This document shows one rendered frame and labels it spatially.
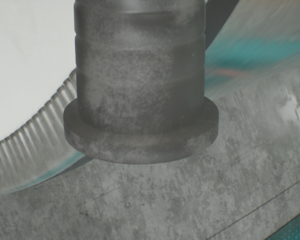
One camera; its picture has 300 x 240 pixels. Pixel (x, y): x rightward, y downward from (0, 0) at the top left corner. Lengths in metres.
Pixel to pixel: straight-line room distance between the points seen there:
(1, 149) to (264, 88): 1.61
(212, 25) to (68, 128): 0.24
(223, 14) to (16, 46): 0.18
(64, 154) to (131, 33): 0.35
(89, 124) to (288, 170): 2.00
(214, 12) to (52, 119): 0.16
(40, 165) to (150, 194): 1.23
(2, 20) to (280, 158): 1.69
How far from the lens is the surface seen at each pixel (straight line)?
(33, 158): 0.54
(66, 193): 1.60
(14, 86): 0.53
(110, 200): 1.67
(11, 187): 0.59
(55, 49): 0.47
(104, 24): 0.16
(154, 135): 0.17
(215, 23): 0.41
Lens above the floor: 1.35
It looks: 49 degrees down
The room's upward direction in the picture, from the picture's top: 77 degrees clockwise
